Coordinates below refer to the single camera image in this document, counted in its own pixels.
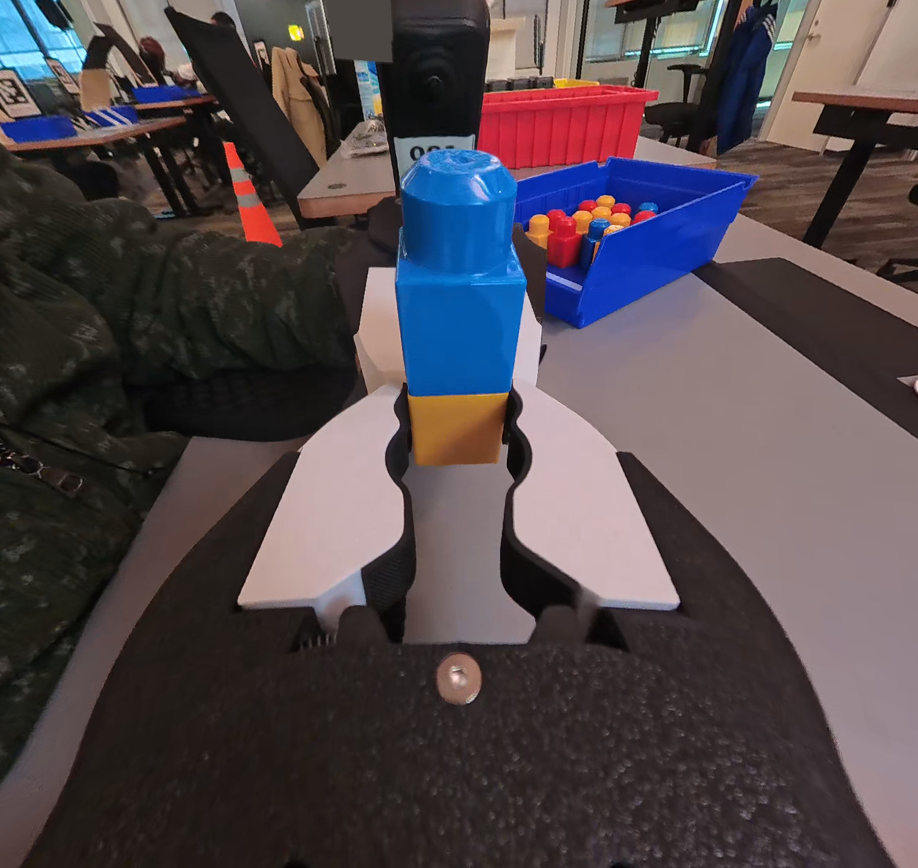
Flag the red plastic bin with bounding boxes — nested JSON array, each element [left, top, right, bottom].
[[479, 86, 659, 169]]

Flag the black slanted board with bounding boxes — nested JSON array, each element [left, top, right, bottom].
[[165, 6, 320, 231]]

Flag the orange mega block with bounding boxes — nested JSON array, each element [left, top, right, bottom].
[[406, 391, 509, 467]]

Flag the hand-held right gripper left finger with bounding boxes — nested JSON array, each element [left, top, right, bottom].
[[237, 386, 418, 636]]

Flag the beige coat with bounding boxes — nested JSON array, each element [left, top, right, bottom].
[[271, 46, 332, 166]]

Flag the black office chair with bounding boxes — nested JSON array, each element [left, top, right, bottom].
[[644, 63, 718, 148]]

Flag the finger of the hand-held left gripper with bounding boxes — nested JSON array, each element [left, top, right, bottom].
[[511, 286, 545, 390], [353, 265, 408, 394]]

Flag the wood-edged desk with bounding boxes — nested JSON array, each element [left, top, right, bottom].
[[0, 116, 189, 218], [297, 122, 718, 222], [792, 89, 918, 248]]

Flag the blue jacket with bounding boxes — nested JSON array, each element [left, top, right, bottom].
[[717, 6, 779, 155]]

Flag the pile of mega blocks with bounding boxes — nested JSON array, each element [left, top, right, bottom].
[[527, 195, 659, 270]]

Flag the blue mega block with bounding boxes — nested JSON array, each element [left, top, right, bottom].
[[396, 149, 529, 399]]

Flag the orange traffic cone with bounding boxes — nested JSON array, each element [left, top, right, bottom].
[[224, 142, 284, 246]]

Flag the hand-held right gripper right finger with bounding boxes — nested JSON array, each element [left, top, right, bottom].
[[500, 379, 682, 612]]

